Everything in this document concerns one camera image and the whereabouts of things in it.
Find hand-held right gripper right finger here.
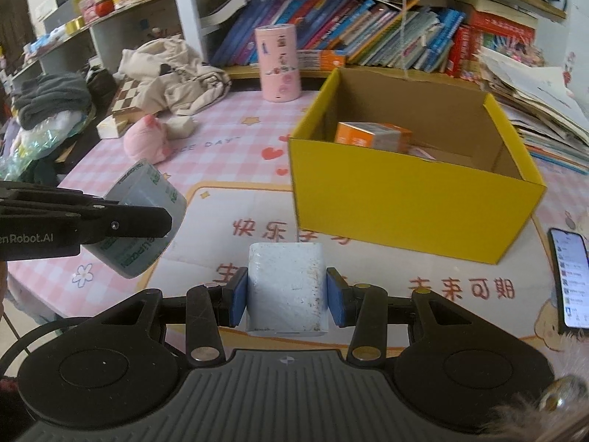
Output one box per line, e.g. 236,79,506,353
325,266,465,364

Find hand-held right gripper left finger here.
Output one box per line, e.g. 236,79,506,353
92,266,250,364

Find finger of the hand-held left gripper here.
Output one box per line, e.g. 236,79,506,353
77,206,174,246
0,181,121,215

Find clear packing tape roll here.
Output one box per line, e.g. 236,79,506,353
87,159,187,279

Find white power bank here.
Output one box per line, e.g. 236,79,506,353
247,242,328,338

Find pink plush pig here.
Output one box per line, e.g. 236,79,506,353
123,115,170,164

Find cream rectangular block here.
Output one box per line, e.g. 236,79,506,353
166,115,196,140

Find yellow cardboard box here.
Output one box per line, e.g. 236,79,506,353
288,67,547,265

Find orange white toothpaste box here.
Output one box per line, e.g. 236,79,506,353
334,122,413,154

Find iridescent plastic bag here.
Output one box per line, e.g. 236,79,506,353
0,110,95,180

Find white wedge-shaped box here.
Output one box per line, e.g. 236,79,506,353
96,115,132,140

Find grey cloth pile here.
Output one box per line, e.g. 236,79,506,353
14,73,93,130

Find dark leather bag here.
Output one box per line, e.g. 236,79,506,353
87,67,118,102

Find brown white chessboard box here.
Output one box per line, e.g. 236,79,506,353
110,77,152,118

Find beige cloth bag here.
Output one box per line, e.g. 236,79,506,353
117,37,231,116

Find pink cylinder canister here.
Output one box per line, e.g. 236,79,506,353
254,24,302,102

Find brown fluffy fur trim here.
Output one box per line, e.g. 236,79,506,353
488,345,589,442

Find orange white shelf box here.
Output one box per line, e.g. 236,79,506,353
297,50,347,72

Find black smartphone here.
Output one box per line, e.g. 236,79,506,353
549,228,589,334

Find row of colourful books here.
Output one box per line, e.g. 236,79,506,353
212,0,465,72

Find pile of papers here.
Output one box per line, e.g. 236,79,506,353
479,46,589,171

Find red boxed books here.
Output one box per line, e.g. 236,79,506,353
453,11,537,79

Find white cable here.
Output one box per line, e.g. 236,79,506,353
393,0,410,81

